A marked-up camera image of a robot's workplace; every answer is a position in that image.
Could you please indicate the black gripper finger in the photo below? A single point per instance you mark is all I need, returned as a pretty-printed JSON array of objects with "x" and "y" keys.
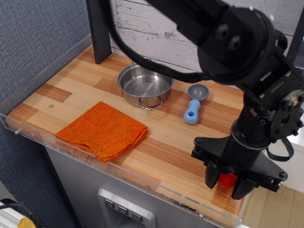
[
  {"x": 242, "y": 188},
  {"x": 211, "y": 176}
]

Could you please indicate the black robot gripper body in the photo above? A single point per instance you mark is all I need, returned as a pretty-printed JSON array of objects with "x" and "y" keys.
[{"x": 241, "y": 153}]

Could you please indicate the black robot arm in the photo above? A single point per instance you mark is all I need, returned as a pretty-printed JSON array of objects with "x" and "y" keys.
[{"x": 239, "y": 46}]

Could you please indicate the orange knitted cloth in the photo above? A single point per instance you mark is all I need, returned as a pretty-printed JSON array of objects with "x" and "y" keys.
[{"x": 104, "y": 132}]

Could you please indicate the white toy appliance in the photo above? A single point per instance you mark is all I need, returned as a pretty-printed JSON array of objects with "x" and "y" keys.
[{"x": 297, "y": 142}]

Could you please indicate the clear acrylic table guard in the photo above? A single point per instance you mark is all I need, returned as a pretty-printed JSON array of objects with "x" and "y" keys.
[{"x": 163, "y": 156}]

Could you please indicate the blue grey toy scoop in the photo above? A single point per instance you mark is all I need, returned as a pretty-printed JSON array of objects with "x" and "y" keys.
[{"x": 196, "y": 93}]

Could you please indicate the stainless steel pot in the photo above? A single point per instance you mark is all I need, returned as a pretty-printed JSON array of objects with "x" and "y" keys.
[{"x": 144, "y": 88}]

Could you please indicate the grey toy cabinet front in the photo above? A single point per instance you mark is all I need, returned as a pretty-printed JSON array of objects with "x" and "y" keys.
[{"x": 106, "y": 196}]

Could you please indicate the black vertical frame post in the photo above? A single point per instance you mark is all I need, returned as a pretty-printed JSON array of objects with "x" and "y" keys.
[{"x": 99, "y": 31}]

